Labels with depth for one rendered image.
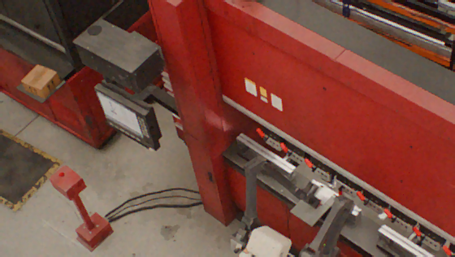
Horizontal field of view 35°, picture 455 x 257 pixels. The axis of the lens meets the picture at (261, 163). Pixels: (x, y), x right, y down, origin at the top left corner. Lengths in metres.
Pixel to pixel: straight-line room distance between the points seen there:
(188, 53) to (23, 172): 2.72
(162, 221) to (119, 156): 0.83
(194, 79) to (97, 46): 0.61
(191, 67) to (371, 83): 1.28
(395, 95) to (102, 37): 1.90
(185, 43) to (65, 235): 2.41
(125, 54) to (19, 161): 2.57
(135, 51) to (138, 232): 1.99
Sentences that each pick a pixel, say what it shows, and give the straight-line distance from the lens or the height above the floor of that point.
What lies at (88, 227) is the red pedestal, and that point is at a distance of 5.83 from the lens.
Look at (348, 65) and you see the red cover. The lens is 3.59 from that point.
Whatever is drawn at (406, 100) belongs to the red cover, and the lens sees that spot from 3.46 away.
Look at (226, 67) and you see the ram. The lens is 4.47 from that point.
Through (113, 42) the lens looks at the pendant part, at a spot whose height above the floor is 1.95.
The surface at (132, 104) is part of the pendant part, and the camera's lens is 4.54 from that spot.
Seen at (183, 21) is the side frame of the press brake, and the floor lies 2.17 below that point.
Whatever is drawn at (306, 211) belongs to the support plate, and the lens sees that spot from 4.60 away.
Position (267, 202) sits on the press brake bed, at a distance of 5.10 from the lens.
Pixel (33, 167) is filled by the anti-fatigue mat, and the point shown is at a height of 0.01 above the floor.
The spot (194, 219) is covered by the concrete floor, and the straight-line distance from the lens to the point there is 5.85.
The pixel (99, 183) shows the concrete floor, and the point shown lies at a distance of 6.27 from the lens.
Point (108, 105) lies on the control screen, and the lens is 4.75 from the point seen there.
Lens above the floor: 4.85
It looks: 53 degrees down
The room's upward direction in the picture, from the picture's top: 8 degrees counter-clockwise
